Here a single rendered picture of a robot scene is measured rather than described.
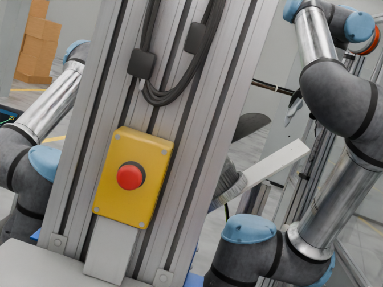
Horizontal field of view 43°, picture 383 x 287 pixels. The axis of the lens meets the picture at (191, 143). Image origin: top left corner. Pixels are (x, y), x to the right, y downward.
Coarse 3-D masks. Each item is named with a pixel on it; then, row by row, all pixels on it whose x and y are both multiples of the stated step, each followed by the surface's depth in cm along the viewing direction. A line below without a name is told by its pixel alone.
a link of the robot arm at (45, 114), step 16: (80, 48) 141; (64, 64) 139; (80, 64) 137; (64, 80) 134; (48, 96) 129; (64, 96) 131; (32, 112) 125; (48, 112) 127; (64, 112) 132; (0, 128) 121; (16, 128) 120; (32, 128) 123; (48, 128) 127; (0, 144) 116; (16, 144) 117; (32, 144) 121; (0, 160) 114; (0, 176) 114
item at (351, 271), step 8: (376, 16) 249; (376, 64) 227; (376, 72) 225; (312, 120) 317; (304, 136) 318; (344, 144) 236; (288, 176) 326; (280, 200) 327; (336, 240) 212; (336, 248) 205; (336, 256) 203; (344, 256) 195; (344, 264) 193; (352, 264) 188; (352, 272) 183; (352, 280) 181; (360, 280) 174
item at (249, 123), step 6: (246, 114) 181; (252, 114) 184; (258, 114) 186; (264, 114) 189; (240, 120) 186; (246, 120) 188; (252, 120) 190; (258, 120) 192; (264, 120) 193; (270, 120) 196; (240, 126) 192; (246, 126) 194; (252, 126) 195; (258, 126) 196; (240, 132) 196; (246, 132) 197; (252, 132) 199; (234, 138) 199; (240, 138) 200
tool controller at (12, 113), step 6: (0, 108) 153; (6, 108) 153; (12, 108) 153; (0, 114) 153; (6, 114) 153; (12, 114) 153; (18, 114) 153; (0, 120) 153; (6, 120) 153; (12, 120) 153; (0, 126) 153
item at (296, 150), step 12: (288, 144) 219; (300, 144) 208; (276, 156) 212; (288, 156) 202; (300, 156) 194; (252, 168) 218; (264, 168) 207; (276, 168) 197; (252, 180) 201; (240, 192) 197
